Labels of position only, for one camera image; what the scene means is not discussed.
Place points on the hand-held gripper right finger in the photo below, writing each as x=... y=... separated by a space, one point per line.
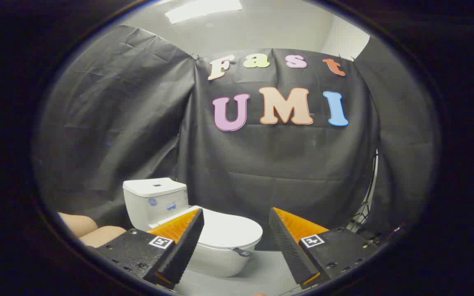
x=286 y=242

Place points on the ceiling light panel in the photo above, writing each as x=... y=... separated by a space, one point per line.
x=202 y=10

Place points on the white toilet lid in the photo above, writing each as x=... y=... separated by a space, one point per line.
x=228 y=228

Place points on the black backdrop cloth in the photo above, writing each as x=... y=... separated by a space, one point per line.
x=261 y=164

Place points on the white ceramic toilet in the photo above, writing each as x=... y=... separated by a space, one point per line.
x=150 y=201

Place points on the black tripod stand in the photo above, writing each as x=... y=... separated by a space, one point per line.
x=364 y=209

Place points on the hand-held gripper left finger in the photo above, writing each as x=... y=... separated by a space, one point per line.
x=187 y=242

